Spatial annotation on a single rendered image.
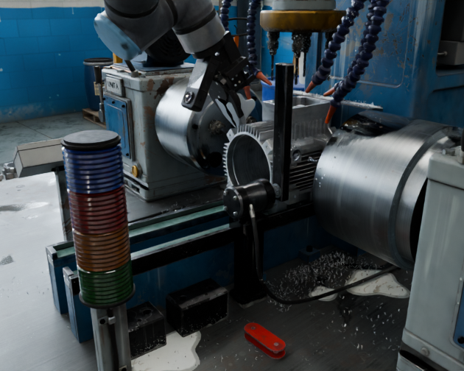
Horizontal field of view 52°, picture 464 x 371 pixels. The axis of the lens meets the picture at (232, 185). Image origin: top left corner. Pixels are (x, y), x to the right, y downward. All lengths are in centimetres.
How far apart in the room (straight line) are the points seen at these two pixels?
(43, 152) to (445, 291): 78
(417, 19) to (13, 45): 579
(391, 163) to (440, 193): 11
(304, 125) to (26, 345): 68
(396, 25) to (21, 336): 97
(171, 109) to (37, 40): 544
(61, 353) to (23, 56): 585
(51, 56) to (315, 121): 581
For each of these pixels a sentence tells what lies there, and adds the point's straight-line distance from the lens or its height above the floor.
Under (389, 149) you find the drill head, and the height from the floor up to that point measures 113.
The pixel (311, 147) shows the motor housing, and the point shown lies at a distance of 103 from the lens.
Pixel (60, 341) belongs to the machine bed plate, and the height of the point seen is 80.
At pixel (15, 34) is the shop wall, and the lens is 655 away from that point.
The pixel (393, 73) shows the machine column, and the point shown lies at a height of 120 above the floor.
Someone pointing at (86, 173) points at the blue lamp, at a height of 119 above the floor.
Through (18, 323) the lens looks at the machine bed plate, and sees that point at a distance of 99.
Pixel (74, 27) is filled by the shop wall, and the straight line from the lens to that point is 682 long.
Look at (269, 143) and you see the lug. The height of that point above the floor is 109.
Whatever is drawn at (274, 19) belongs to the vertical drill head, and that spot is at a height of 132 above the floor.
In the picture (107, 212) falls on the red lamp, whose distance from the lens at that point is 51.
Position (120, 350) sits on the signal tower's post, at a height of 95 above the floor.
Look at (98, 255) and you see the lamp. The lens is 53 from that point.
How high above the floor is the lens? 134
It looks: 20 degrees down
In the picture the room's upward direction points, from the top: straight up
